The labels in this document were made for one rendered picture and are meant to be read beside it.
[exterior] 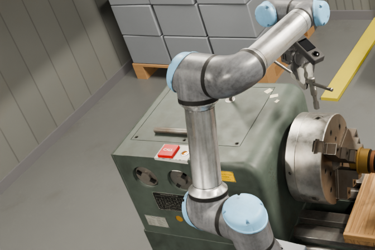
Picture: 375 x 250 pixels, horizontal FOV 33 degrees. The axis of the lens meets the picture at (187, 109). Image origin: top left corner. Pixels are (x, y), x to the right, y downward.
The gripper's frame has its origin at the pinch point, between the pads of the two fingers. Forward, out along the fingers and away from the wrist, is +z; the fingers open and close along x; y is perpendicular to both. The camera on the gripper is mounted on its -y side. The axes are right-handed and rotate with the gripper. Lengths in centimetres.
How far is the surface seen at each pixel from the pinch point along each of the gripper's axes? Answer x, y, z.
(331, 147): 4.3, -14.4, 16.6
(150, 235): 53, 43, 55
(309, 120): 2.7, -2.7, 10.9
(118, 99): -34, 310, 102
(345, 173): -1.6, -11.9, 30.3
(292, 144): 12.5, -4.5, 15.4
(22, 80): 38, 297, 55
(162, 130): 42, 33, 10
